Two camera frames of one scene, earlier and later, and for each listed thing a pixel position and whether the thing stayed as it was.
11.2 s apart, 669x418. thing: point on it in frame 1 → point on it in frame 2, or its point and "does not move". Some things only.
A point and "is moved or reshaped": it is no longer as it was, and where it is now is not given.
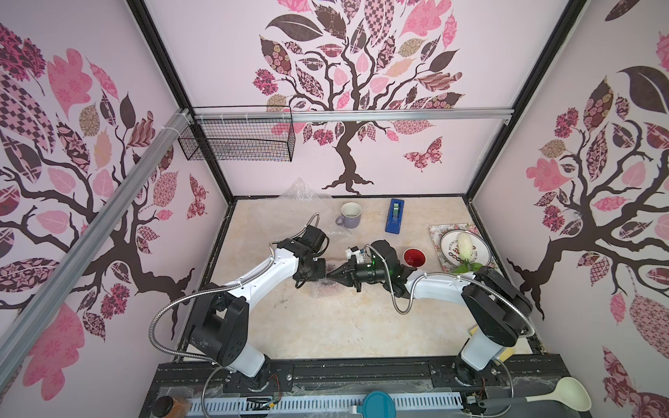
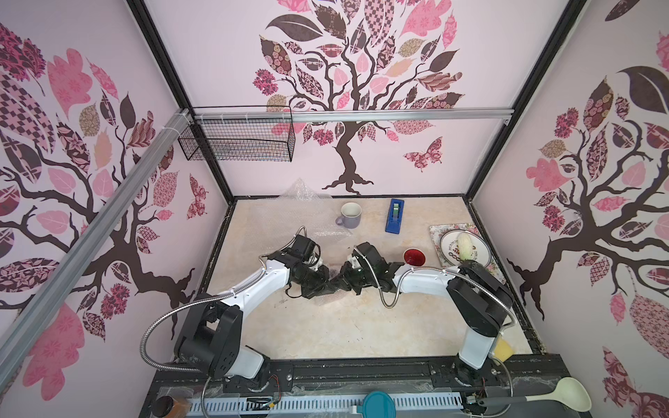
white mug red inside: (415, 257) does not move
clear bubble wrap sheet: (325, 287) is moved or reshaped
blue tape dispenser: (395, 216) does not move
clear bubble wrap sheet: (297, 205) does not move
